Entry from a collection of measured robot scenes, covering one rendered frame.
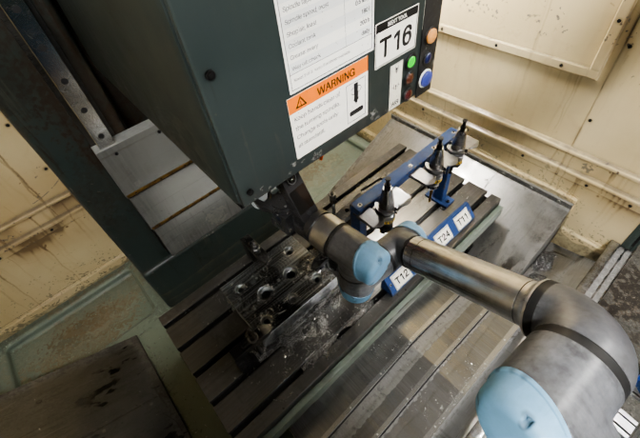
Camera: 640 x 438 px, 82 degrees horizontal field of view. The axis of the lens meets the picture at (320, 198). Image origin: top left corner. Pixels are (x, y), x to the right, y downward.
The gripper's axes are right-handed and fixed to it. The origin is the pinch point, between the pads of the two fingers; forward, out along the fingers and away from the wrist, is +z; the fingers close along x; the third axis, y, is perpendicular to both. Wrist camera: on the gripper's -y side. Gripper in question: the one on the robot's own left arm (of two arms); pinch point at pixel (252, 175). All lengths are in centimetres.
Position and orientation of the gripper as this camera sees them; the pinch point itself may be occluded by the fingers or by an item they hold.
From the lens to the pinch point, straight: 84.2
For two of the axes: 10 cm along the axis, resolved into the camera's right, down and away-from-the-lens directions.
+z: -7.4, -4.8, 4.6
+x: 6.7, -5.9, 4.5
